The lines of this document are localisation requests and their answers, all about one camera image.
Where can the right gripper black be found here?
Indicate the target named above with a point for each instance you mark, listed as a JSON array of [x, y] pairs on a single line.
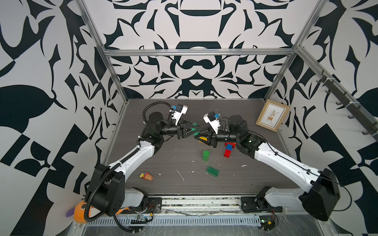
[[211, 138]]

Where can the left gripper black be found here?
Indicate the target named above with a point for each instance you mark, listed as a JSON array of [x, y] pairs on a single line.
[[180, 130]]

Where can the light green square lego brick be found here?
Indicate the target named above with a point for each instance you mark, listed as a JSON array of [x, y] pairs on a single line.
[[205, 156]]

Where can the blue square lego brick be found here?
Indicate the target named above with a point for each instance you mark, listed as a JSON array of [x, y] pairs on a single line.
[[229, 147]]

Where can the red square lego brick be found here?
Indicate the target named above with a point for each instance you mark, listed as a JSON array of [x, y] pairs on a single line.
[[227, 153]]

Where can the dark green wide lego brick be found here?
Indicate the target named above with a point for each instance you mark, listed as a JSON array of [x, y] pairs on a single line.
[[212, 171]]

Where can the red long lego brick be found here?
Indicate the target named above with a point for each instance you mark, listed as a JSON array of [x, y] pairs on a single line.
[[232, 144]]

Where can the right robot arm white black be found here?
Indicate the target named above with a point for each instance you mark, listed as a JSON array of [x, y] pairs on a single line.
[[317, 192]]

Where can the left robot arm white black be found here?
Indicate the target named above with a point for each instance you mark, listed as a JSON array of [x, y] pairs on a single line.
[[106, 193]]

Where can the small colourful toy figure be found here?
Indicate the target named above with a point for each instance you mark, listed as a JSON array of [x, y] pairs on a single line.
[[146, 176]]

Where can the wooden framed picture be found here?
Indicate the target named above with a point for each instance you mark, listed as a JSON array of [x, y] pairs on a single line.
[[272, 115]]

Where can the small circuit board left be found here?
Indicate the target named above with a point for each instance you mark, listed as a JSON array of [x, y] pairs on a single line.
[[142, 219]]

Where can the small circuit board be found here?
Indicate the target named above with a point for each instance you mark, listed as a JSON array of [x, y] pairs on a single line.
[[142, 219], [267, 224]]

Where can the small circuit board right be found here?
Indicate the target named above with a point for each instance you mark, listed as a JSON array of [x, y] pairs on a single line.
[[267, 224]]

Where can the orange purple object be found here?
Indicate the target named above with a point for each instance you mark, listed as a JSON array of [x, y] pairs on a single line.
[[77, 213]]

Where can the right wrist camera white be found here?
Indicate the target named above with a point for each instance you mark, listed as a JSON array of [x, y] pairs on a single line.
[[213, 120]]

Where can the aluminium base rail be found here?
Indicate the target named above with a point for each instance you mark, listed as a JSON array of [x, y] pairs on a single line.
[[215, 204]]

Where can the white slotted cable duct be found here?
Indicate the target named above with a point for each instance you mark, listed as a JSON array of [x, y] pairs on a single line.
[[203, 220]]

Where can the wall hook rail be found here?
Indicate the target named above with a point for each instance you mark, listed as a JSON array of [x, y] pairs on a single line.
[[346, 100]]

